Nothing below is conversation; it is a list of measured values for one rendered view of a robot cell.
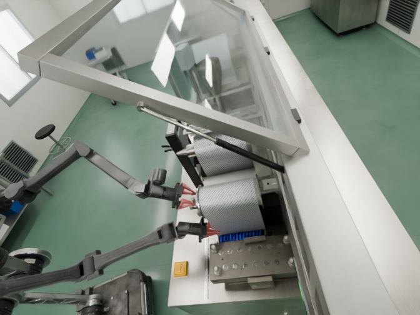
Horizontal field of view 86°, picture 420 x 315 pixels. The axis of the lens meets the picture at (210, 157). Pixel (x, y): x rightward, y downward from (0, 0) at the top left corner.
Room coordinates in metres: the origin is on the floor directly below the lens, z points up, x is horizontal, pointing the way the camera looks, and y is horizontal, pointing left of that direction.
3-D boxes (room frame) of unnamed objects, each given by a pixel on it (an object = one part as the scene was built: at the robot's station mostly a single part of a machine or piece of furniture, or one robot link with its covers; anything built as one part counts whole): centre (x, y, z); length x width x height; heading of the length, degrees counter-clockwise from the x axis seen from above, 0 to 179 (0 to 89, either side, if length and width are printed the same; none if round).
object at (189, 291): (1.49, -0.21, 0.88); 2.52 x 0.66 x 0.04; 163
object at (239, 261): (0.39, 0.01, 1.00); 0.40 x 0.16 x 0.06; 73
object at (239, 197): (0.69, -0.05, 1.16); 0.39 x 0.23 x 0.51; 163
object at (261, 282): (0.29, 0.02, 0.97); 0.10 x 0.03 x 0.11; 73
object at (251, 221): (0.51, 0.01, 1.10); 0.23 x 0.01 x 0.18; 73
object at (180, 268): (0.52, 0.38, 0.91); 0.07 x 0.07 x 0.02; 73
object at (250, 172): (0.68, -0.04, 1.18); 0.26 x 0.12 x 0.12; 73
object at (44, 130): (3.69, 2.26, 0.31); 0.55 x 0.53 x 0.62; 163
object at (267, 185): (0.52, -0.17, 1.28); 0.06 x 0.05 x 0.02; 73
